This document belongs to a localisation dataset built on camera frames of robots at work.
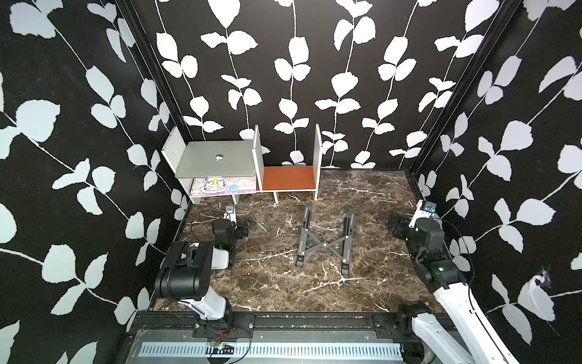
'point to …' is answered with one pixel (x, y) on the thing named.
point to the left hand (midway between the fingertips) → (233, 214)
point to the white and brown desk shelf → (269, 179)
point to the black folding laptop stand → (342, 245)
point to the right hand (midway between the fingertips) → (405, 215)
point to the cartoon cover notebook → (223, 185)
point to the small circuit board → (217, 344)
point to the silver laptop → (217, 158)
